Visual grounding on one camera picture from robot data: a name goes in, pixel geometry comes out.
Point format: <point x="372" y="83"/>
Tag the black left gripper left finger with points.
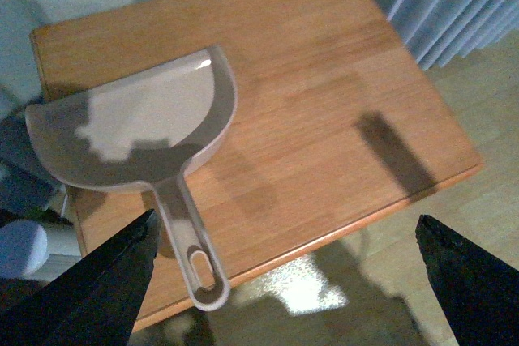
<point x="95" y="302"/>

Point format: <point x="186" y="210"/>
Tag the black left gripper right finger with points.
<point x="477" y="291"/>

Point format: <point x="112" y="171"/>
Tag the beige plastic dustpan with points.
<point x="147" y="132"/>

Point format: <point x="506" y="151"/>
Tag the wooden nightstand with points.
<point x="336" y="125"/>

